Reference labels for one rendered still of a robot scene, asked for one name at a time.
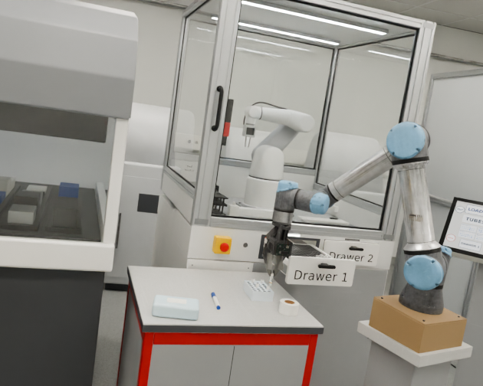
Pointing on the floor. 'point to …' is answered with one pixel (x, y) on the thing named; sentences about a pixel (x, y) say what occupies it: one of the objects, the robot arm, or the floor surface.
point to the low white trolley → (213, 333)
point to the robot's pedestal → (406, 361)
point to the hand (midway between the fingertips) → (271, 272)
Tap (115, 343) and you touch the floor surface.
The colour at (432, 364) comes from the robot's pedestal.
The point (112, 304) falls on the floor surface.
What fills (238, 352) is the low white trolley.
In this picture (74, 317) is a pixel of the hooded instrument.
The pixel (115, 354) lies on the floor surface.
